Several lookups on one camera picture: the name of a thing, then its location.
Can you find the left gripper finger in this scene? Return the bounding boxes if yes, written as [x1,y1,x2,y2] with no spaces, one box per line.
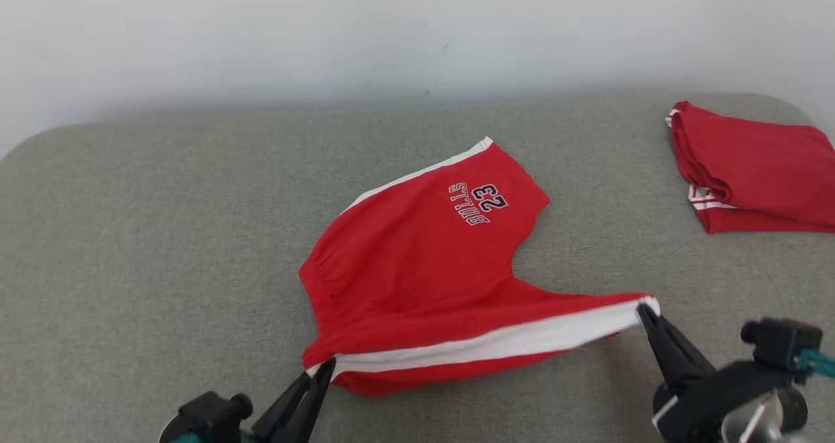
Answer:
[279,358,337,443]
[250,372,313,443]

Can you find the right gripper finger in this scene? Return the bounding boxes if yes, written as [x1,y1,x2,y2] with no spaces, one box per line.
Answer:
[646,303,717,386]
[636,303,680,387]

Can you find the teal right camera connector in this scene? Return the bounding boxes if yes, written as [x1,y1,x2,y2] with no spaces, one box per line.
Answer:
[798,348,835,379]

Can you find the red white basketball shorts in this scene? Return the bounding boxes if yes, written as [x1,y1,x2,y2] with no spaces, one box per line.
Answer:
[298,136,661,399]

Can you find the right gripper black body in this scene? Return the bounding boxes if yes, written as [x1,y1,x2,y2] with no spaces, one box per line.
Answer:
[652,361,794,443]

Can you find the red white basketball jersey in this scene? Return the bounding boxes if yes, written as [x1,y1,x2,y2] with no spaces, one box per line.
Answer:
[665,100,835,236]

